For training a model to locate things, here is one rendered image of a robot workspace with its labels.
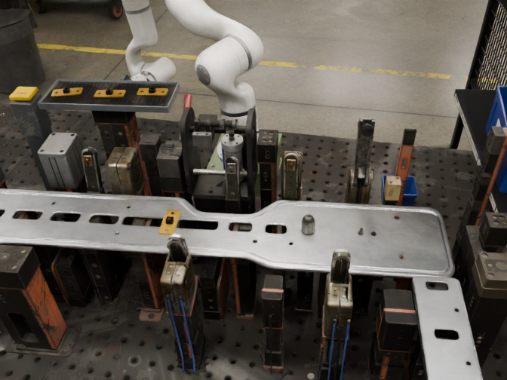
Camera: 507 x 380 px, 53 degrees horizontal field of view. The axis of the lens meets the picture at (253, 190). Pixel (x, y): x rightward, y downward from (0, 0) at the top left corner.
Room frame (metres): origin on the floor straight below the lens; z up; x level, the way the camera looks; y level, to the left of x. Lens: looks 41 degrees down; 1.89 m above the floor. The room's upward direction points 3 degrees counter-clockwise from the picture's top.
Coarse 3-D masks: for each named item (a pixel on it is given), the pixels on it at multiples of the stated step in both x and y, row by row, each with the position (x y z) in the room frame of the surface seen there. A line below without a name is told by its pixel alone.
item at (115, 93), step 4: (96, 92) 1.29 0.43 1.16; (100, 92) 1.29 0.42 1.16; (104, 92) 1.29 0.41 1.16; (108, 92) 1.27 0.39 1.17; (112, 92) 1.28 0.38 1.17; (116, 92) 1.28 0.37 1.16; (120, 92) 1.28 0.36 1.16; (124, 92) 1.28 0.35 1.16; (96, 96) 1.27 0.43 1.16; (100, 96) 1.27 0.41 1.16; (104, 96) 1.27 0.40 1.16; (108, 96) 1.26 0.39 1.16; (112, 96) 1.26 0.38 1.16; (116, 96) 1.26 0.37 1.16; (120, 96) 1.26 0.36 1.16
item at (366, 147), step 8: (360, 120) 1.01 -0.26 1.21; (368, 120) 1.01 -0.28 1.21; (360, 128) 1.00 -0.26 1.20; (368, 128) 0.97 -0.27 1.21; (360, 136) 1.00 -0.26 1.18; (368, 136) 1.00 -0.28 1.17; (360, 144) 0.99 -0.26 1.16; (368, 144) 1.00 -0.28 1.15; (360, 152) 1.00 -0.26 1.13; (368, 152) 0.99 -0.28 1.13; (360, 160) 0.99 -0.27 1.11; (368, 160) 0.98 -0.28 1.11; (368, 168) 0.98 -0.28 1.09; (368, 176) 0.98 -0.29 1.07
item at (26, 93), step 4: (20, 88) 1.34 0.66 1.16; (24, 88) 1.34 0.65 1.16; (28, 88) 1.33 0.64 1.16; (32, 88) 1.33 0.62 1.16; (36, 88) 1.34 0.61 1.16; (16, 92) 1.32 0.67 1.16; (20, 92) 1.31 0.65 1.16; (24, 92) 1.31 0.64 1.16; (28, 92) 1.31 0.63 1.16; (32, 92) 1.31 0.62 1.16; (36, 92) 1.33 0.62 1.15; (12, 96) 1.30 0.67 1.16; (16, 96) 1.29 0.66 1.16; (20, 96) 1.29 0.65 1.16; (24, 96) 1.29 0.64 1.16; (28, 96) 1.29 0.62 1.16; (32, 96) 1.31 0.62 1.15; (28, 100) 1.29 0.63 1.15
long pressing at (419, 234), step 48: (0, 192) 1.06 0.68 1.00; (48, 192) 1.05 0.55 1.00; (0, 240) 0.89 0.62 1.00; (48, 240) 0.88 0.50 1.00; (96, 240) 0.87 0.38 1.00; (144, 240) 0.86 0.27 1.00; (192, 240) 0.85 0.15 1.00; (240, 240) 0.85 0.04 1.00; (288, 240) 0.84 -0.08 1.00; (336, 240) 0.83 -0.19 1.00; (384, 240) 0.82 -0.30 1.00; (432, 240) 0.82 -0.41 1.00
